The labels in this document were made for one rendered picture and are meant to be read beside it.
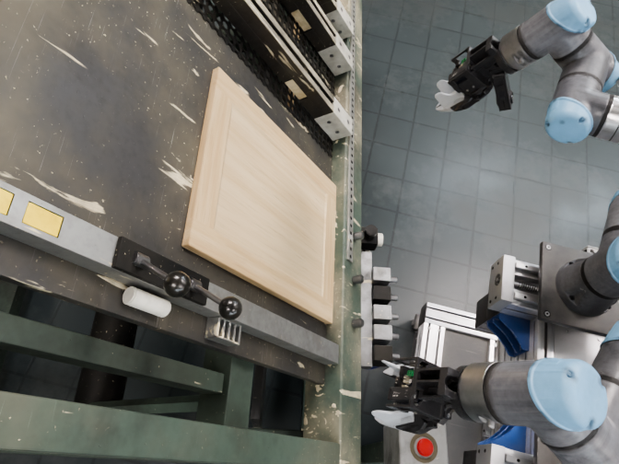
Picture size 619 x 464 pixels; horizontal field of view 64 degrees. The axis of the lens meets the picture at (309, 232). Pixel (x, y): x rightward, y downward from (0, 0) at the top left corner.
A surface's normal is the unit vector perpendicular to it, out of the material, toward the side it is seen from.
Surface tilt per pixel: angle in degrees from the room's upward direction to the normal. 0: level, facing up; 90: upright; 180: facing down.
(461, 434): 0
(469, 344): 0
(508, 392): 63
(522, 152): 0
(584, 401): 28
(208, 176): 55
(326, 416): 35
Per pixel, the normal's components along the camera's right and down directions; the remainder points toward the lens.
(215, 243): 0.86, -0.18
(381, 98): 0.08, -0.43
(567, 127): -0.45, 0.79
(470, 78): -0.23, 0.87
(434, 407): 0.52, -0.26
